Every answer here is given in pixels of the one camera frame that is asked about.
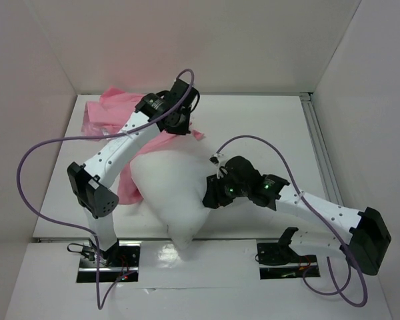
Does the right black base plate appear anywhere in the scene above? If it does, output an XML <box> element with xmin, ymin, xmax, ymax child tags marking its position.
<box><xmin>255</xmin><ymin>241</ymin><xmax>321</xmax><ymax>280</ymax></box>

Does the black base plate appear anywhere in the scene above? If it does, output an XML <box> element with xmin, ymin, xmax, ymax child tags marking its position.
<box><xmin>255</xmin><ymin>241</ymin><xmax>321</xmax><ymax>280</ymax></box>
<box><xmin>73</xmin><ymin>241</ymin><xmax>141</xmax><ymax>283</ymax></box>

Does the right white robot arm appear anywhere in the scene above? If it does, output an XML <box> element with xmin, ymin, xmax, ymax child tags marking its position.
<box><xmin>203</xmin><ymin>154</ymin><xmax>391</xmax><ymax>275</ymax></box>

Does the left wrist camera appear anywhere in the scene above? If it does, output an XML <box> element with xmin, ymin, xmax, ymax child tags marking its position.
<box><xmin>167</xmin><ymin>79</ymin><xmax>199</xmax><ymax>107</ymax></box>

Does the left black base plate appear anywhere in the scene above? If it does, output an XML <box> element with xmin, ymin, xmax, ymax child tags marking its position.
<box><xmin>73</xmin><ymin>241</ymin><xmax>141</xmax><ymax>283</ymax></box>

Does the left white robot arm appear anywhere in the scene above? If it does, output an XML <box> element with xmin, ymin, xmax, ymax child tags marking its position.
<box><xmin>67</xmin><ymin>91</ymin><xmax>199</xmax><ymax>266</ymax></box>

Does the aluminium frame rail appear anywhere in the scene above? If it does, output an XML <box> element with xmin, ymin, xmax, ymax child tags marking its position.
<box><xmin>299</xmin><ymin>93</ymin><xmax>343</xmax><ymax>205</ymax></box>

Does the white pillow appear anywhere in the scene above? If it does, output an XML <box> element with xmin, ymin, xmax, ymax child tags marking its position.
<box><xmin>130</xmin><ymin>135</ymin><xmax>216</xmax><ymax>250</ymax></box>

